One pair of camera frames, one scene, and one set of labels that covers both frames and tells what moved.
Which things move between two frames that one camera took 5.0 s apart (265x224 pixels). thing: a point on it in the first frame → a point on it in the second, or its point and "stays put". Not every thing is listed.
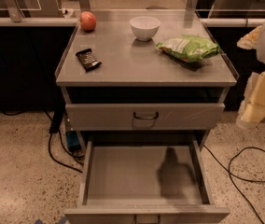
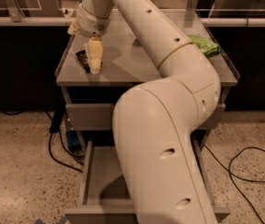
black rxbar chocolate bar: (88, 59) stays put
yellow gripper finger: (263, 92) → (94, 49)
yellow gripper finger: (250, 40) → (74, 29)
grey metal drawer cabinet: (146, 88) stays put
